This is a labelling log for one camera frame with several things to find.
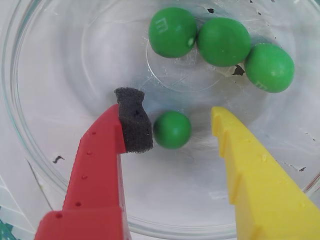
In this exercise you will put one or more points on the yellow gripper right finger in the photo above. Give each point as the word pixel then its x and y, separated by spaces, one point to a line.
pixel 262 190

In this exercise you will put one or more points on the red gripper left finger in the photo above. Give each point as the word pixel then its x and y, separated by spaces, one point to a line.
pixel 95 175

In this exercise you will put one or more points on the green round pill ball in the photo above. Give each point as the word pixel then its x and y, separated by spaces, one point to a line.
pixel 269 68
pixel 172 130
pixel 172 31
pixel 223 42

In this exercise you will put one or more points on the white table cloth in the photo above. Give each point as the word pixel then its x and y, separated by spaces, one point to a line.
pixel 7 162

